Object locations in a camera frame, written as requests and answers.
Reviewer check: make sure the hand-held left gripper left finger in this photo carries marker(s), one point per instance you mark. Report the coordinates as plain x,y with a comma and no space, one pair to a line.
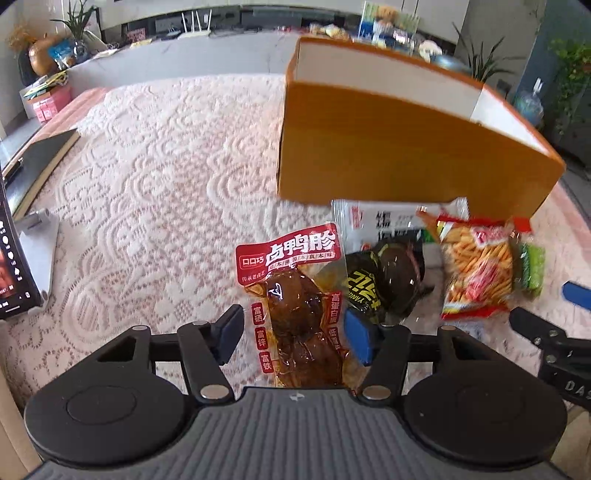
228,334

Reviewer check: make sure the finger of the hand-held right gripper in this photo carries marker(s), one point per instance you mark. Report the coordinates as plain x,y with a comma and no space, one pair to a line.
577,293
540,330

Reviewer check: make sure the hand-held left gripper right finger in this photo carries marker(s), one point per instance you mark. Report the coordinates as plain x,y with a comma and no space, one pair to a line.
358,337

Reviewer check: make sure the green snack packet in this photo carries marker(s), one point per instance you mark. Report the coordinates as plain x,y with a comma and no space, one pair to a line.
531,267

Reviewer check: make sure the black snack packet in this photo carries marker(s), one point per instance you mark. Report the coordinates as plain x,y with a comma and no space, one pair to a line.
392,277

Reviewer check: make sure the red braised meat snack packet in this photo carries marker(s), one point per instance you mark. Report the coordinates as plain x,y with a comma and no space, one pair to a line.
295,300

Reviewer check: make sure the red crispy sticks snack packet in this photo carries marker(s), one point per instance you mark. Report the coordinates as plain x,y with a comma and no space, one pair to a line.
475,263

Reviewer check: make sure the white snack packet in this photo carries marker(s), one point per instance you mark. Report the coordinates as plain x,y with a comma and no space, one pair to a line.
369,217

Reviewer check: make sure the orange cardboard box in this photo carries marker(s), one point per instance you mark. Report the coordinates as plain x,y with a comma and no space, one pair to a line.
392,152

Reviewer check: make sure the large water bottle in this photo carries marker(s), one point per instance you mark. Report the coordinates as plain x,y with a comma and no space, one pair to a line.
530,104

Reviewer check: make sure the grey tablet stand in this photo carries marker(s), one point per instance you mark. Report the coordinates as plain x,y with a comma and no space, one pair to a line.
44,249

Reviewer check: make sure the bushy green houseplant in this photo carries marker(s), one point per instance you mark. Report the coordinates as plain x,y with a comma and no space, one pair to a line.
570,83

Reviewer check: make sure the black tablet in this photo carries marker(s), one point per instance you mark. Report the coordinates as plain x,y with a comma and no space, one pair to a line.
14,258

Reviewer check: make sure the tall leafy potted plant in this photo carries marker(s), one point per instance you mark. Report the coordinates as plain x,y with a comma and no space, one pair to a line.
482,60

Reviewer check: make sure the dark notebook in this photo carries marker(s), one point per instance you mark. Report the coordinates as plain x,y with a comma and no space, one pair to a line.
41,161

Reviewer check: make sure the pink boxes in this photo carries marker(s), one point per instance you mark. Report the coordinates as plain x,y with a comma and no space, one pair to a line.
46,106

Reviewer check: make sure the white router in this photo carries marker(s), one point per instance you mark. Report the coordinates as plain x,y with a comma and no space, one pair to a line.
196,27

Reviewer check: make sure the yellow papers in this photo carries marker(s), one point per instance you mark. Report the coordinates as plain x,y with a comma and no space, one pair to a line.
46,83

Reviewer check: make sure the teddy bear picture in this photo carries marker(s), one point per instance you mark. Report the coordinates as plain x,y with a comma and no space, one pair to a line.
388,21

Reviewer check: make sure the blue snack bag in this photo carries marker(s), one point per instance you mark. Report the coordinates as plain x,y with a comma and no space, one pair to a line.
62,56

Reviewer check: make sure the orange ceramic vase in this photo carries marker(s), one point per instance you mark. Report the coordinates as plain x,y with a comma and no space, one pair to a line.
42,57

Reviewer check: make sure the green potted plant in vase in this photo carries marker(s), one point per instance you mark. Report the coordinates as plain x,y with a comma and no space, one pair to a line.
78,27

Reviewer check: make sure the dried flower bunch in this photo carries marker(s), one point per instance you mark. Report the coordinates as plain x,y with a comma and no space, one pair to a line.
22,38

